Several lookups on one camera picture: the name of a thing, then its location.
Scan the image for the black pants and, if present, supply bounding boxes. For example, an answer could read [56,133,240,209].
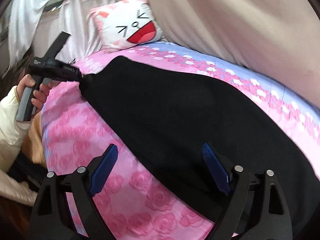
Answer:
[79,56,319,239]

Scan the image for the cream jacket sleeve forearm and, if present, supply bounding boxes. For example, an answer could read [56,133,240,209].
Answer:
[0,86,37,206]

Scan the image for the person's left hand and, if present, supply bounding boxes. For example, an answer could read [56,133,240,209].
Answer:
[16,74,56,115]

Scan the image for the silver satin drape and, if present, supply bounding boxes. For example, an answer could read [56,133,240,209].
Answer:
[1,0,117,77]

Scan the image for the pink rose bed sheet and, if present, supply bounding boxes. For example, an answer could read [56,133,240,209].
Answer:
[41,42,319,239]

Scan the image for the white cartoon face pillow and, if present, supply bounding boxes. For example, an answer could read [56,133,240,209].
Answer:
[89,0,163,53]

